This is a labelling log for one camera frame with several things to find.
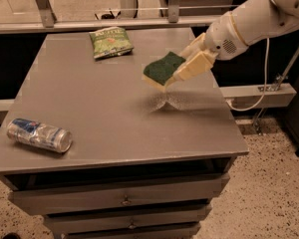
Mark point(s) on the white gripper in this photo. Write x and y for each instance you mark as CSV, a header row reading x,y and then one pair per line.
x,y
223,37

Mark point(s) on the green and yellow sponge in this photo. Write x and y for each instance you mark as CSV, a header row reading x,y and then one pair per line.
x,y
159,74

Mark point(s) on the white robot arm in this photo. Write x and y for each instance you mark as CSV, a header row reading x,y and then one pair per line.
x,y
263,19

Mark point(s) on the silver blue redbull can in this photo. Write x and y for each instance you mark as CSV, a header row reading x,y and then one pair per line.
x,y
39,135

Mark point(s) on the green snack bag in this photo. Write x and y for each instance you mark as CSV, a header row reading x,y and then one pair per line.
x,y
110,42

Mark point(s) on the grey drawer cabinet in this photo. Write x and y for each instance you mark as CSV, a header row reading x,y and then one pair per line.
x,y
123,129

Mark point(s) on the top grey drawer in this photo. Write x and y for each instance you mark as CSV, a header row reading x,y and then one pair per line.
x,y
121,194

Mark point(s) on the grey drawer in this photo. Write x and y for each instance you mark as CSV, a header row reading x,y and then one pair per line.
x,y
131,219
170,231
121,194

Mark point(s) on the bottom grey drawer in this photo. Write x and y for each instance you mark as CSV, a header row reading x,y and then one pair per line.
x,y
170,231

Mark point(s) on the middle grey drawer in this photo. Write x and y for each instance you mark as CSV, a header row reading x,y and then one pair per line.
x,y
131,219

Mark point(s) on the dark shoe tip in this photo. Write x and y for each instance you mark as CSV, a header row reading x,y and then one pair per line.
x,y
11,236

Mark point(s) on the grey metal rail frame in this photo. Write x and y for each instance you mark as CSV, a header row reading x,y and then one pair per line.
x,y
31,16

